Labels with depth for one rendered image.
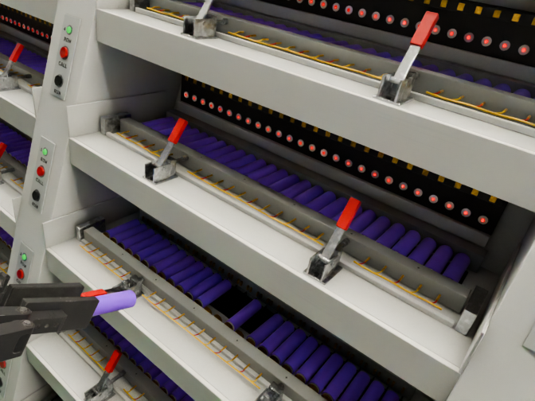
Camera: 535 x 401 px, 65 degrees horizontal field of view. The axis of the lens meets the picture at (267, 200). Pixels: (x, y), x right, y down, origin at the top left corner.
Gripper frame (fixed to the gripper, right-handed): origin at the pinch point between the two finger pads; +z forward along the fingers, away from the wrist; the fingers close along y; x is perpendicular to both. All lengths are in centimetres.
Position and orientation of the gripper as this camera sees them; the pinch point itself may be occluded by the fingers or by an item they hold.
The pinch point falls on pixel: (49, 307)
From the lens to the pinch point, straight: 42.3
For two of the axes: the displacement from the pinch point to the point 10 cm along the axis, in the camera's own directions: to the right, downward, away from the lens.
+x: 4.4, -9.0, -0.6
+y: 7.7, 4.1, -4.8
